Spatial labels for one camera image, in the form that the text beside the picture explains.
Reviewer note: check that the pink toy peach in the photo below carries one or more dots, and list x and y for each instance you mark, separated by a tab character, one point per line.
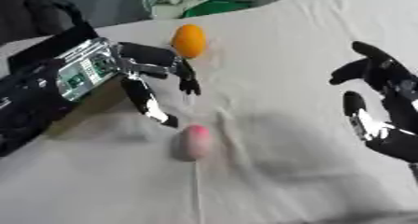
191	142

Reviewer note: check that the green bag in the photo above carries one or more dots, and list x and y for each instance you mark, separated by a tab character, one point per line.
216	7

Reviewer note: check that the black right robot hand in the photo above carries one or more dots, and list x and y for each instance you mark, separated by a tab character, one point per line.
389	78

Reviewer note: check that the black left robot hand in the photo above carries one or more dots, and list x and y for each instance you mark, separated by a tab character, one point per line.
142	56

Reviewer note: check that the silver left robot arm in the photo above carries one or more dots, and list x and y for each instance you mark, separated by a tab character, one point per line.
60	78

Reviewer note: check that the orange toy fruit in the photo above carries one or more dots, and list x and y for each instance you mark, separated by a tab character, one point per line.
189	41

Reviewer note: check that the tan cardboard box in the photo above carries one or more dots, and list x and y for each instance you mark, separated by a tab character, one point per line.
76	78

